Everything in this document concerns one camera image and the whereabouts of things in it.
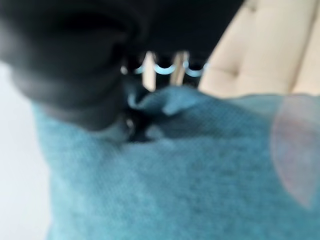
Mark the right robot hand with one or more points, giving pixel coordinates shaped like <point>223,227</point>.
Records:
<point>75,50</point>

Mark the teal blue knit cushion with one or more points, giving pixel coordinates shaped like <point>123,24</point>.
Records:
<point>162,175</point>

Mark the cream tufted sofa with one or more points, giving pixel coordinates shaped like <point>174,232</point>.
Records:
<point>265,50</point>

